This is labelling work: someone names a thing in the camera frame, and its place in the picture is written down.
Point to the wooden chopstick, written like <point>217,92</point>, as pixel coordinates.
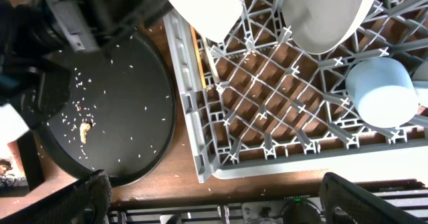
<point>198,57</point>

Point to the peanut on black tray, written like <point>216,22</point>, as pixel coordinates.
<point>84,128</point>

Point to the black rectangular tray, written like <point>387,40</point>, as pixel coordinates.
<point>32,167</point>

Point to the white plastic fork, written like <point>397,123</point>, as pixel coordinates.
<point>210,60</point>

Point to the white bowl with food scraps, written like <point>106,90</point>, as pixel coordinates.
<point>213,19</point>

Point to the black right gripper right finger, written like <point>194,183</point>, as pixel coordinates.
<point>345,202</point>

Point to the light blue cup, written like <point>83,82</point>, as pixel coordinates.
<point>382,92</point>

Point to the pile of food scraps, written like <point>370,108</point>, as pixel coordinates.
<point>12,170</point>

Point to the grey plate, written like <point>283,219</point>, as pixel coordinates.
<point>318,26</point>

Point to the round black tray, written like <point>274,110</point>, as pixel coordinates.
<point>128,96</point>

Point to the grey dishwasher rack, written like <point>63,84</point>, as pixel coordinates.
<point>279,109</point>

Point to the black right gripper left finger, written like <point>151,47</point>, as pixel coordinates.
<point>84,201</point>

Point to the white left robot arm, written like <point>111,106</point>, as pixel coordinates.
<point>33,87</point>

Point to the small white cup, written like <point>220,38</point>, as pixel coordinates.
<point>419,79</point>

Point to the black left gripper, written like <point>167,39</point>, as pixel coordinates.
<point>90,25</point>

